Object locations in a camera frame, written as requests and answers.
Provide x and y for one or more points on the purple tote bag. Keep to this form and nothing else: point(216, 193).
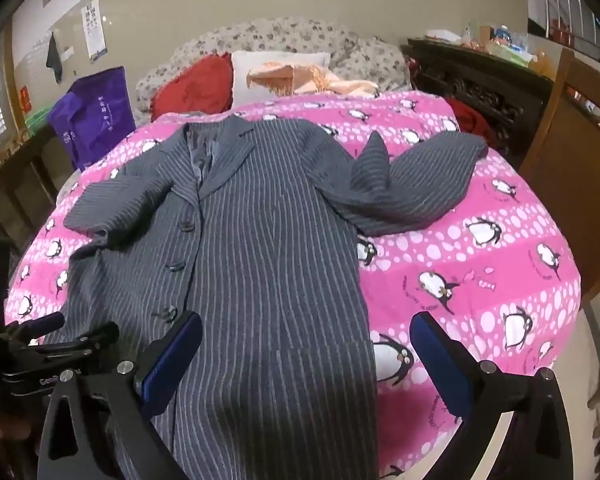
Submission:
point(95, 120)

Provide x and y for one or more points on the wall calendar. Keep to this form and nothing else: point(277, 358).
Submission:
point(92, 30)

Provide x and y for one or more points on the white pillow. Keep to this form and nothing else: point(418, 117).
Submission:
point(240, 75)

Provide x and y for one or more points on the dark carved wooden cabinet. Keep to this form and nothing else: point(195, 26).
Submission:
point(485, 90)

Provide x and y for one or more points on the brown wooden chair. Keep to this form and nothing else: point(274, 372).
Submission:
point(565, 160)

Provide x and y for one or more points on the grey pinstriped coat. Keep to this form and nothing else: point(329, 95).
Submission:
point(270, 260)

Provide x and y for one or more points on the pile of assorted packets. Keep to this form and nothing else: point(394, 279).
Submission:
point(500, 42)

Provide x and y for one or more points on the dark wooden side table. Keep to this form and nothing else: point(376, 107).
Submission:
point(20, 185)

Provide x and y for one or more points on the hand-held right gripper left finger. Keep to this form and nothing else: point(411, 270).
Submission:
point(172, 360)

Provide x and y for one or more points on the green plastic basket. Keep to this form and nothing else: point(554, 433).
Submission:
point(40, 119)

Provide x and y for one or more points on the metal railing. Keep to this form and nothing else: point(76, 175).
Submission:
point(575, 10)

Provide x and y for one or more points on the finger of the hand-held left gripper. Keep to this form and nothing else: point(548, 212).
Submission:
point(45, 323)
point(97, 333)

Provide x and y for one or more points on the peach fringed cloth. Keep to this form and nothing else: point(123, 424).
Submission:
point(290, 77)

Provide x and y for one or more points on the dark hanging cloth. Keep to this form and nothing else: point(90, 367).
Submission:
point(55, 57)

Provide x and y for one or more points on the floral padded headboard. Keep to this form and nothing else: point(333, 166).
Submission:
point(290, 35)

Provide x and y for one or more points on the red wall sticker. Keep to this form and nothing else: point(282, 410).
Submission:
point(26, 98)

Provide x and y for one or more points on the white wall socket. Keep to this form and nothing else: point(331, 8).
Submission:
point(68, 52)

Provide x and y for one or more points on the red heart-shaped cushion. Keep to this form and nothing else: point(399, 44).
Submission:
point(195, 85)

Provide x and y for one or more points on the pink penguin print blanket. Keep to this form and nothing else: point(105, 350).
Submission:
point(455, 210)

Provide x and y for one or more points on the red cloth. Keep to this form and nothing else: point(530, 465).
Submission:
point(472, 117)

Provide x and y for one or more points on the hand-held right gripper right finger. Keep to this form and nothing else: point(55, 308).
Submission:
point(442, 365)

